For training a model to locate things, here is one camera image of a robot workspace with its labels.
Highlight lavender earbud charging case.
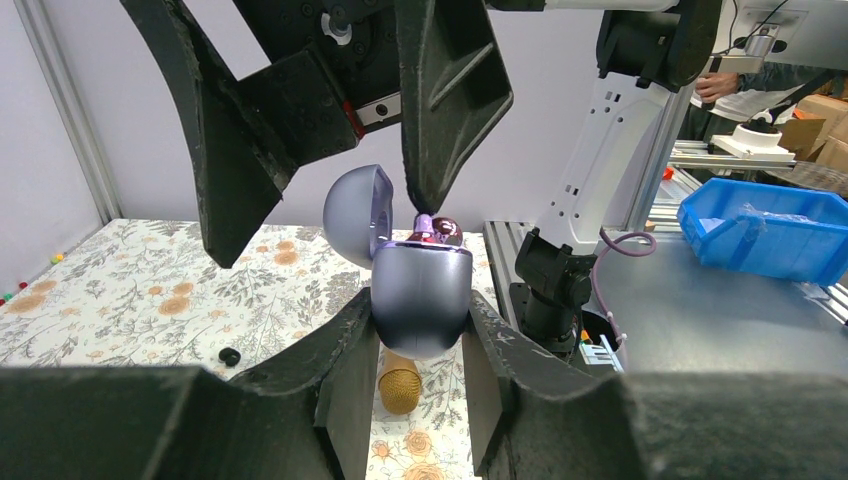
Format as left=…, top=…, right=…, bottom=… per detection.
left=323, top=164, right=473, bottom=360

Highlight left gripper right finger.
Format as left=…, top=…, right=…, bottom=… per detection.
left=462, top=293, right=847, bottom=479

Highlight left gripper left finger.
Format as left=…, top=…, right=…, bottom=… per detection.
left=1, top=289, right=379, bottom=479

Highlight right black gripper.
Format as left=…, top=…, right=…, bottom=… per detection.
left=122, top=1, right=514, bottom=268

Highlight black earbud near centre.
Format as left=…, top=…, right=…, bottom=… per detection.
left=218, top=347, right=241, bottom=367

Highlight blue plastic bin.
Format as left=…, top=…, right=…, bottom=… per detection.
left=677, top=178, right=847, bottom=286

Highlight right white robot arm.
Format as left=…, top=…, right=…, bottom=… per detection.
left=124, top=1, right=720, bottom=359

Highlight coloured beads at wall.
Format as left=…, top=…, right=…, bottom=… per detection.
left=1, top=252, right=65, bottom=306

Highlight floral table mat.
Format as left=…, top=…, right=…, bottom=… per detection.
left=1, top=220, right=479, bottom=479

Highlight person in background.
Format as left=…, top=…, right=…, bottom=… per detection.
left=677, top=62, right=847, bottom=141

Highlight white device on bench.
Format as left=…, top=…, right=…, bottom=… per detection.
left=709, top=117, right=795, bottom=161

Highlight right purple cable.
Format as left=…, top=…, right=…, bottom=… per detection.
left=589, top=228, right=658, bottom=352

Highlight gold microphone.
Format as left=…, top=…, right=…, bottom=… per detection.
left=377, top=350, right=422, bottom=415

